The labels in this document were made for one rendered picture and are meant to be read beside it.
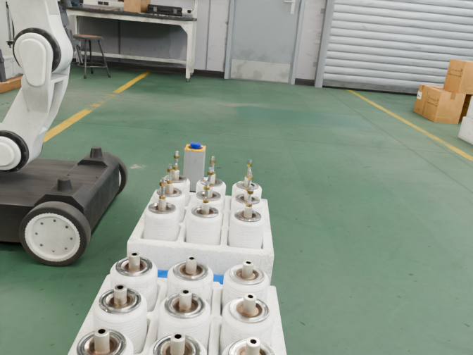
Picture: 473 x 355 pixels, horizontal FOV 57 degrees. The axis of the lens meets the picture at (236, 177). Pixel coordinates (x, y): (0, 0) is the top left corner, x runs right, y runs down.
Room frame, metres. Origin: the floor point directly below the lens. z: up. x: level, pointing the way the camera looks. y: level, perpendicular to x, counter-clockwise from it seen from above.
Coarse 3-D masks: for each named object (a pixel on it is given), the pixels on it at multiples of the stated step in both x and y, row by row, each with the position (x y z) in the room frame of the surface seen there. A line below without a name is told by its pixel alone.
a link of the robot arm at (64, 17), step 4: (64, 16) 1.64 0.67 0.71; (64, 20) 1.63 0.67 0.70; (68, 20) 1.67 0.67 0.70; (64, 24) 1.63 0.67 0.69; (68, 24) 1.65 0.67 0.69; (64, 28) 1.65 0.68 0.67; (68, 32) 1.64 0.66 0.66; (68, 36) 1.64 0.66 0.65; (72, 36) 1.68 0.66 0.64; (72, 40) 1.65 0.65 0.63; (76, 40) 1.65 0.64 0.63; (72, 44) 1.64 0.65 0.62; (76, 44) 1.65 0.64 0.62
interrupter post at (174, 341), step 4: (176, 332) 0.55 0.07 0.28; (180, 332) 0.56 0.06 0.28; (172, 336) 0.55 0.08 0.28; (176, 336) 0.55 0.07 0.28; (180, 336) 0.55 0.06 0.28; (184, 336) 0.55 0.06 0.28; (172, 340) 0.54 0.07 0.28; (176, 340) 0.54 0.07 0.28; (180, 340) 0.54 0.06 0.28; (184, 340) 0.55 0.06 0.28; (172, 344) 0.54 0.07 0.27; (176, 344) 0.54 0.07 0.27; (180, 344) 0.54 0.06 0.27; (172, 348) 0.54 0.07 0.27; (176, 348) 0.54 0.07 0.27; (180, 348) 0.54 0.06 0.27; (172, 352) 0.54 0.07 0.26; (176, 352) 0.54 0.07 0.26; (180, 352) 0.54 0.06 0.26
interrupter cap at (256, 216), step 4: (236, 212) 1.10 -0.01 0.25; (240, 212) 1.10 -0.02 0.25; (252, 212) 1.10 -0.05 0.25; (256, 212) 1.11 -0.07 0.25; (236, 216) 1.06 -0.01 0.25; (240, 216) 1.07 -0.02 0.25; (252, 216) 1.08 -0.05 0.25; (256, 216) 1.08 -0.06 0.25; (260, 216) 1.08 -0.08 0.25; (244, 220) 1.05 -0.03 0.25; (248, 220) 1.05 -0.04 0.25; (252, 220) 1.05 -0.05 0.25; (256, 220) 1.05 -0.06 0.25
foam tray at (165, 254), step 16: (192, 192) 1.39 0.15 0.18; (224, 208) 1.36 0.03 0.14; (224, 224) 1.16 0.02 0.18; (128, 240) 1.01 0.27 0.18; (144, 240) 1.02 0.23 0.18; (224, 240) 1.06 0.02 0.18; (128, 256) 1.00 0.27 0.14; (144, 256) 1.00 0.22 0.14; (160, 256) 1.00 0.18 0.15; (176, 256) 1.00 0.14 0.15; (208, 256) 1.00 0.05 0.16; (224, 256) 1.01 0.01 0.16; (240, 256) 1.01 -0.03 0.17; (256, 256) 1.01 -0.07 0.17; (272, 256) 1.01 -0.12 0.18; (224, 272) 1.01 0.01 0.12
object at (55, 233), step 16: (48, 208) 1.13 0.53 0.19; (64, 208) 1.14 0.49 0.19; (32, 224) 1.14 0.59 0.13; (48, 224) 1.14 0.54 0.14; (64, 224) 1.14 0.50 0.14; (80, 224) 1.14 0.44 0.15; (32, 240) 1.14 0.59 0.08; (48, 240) 1.14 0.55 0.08; (64, 240) 1.14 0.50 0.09; (80, 240) 1.13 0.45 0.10; (32, 256) 1.13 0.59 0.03; (48, 256) 1.13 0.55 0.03; (64, 256) 1.13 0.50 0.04
